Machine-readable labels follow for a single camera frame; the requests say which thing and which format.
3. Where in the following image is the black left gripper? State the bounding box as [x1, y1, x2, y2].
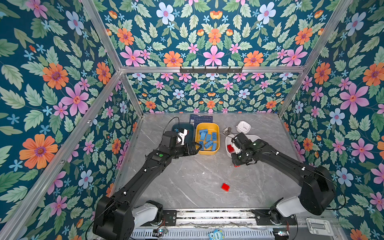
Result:
[167, 141, 202, 159]

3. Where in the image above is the red lego small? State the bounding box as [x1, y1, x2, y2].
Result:
[227, 145, 235, 153]

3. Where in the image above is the light blue square lego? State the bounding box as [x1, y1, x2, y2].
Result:
[200, 133, 207, 141]

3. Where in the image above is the light blue long lego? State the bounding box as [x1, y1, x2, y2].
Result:
[199, 129, 208, 135]

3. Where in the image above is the red lego bottom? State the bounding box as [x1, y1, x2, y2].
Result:
[221, 183, 230, 192]

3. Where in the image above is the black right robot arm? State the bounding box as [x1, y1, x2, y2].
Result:
[231, 133, 337, 222]

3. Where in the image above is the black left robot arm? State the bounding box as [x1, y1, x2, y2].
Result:
[92, 131, 203, 240]

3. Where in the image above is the teal plastic bin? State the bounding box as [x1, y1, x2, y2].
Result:
[172, 122, 195, 143]

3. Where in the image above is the white plastic bin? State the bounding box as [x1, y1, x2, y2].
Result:
[225, 134, 260, 157]

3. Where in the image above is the dark blue card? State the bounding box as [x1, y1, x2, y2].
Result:
[190, 114, 213, 128]

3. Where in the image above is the small grey clip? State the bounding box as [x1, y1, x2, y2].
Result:
[223, 127, 232, 136]

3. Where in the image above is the white round device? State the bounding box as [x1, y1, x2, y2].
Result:
[236, 121, 252, 134]

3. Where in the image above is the blue toy figure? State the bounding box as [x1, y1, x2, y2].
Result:
[208, 230, 224, 240]

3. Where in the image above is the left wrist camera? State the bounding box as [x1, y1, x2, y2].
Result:
[177, 128, 188, 146]

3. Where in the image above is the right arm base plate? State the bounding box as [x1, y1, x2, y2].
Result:
[252, 209, 298, 226]

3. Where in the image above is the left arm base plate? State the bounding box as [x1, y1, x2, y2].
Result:
[143, 210, 178, 227]

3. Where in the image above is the metal hook rail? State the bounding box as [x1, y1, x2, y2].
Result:
[180, 66, 243, 75]

